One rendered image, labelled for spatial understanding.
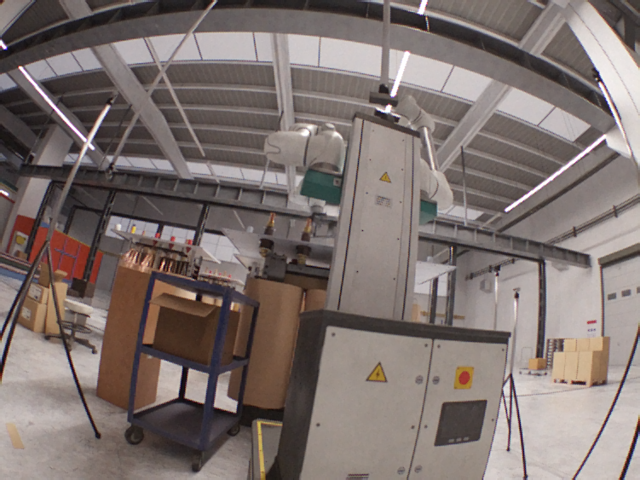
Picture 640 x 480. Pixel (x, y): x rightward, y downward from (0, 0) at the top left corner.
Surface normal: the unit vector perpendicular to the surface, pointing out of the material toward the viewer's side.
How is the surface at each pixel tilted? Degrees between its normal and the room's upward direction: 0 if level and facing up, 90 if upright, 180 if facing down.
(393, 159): 90
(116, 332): 90
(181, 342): 90
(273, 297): 90
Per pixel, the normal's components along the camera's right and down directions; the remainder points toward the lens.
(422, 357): 0.21, -0.26
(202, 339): 0.00, -0.30
